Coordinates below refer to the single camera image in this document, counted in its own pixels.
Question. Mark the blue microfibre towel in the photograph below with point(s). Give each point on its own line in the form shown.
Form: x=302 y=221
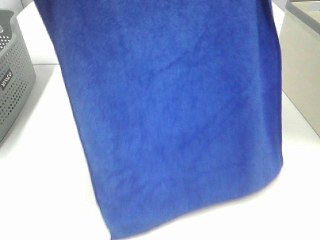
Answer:
x=177 y=103

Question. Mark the grey perforated plastic basket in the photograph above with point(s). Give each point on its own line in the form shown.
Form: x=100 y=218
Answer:
x=17 y=73

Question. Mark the beige box with grey rim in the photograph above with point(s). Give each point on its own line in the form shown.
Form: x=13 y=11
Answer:
x=300 y=51

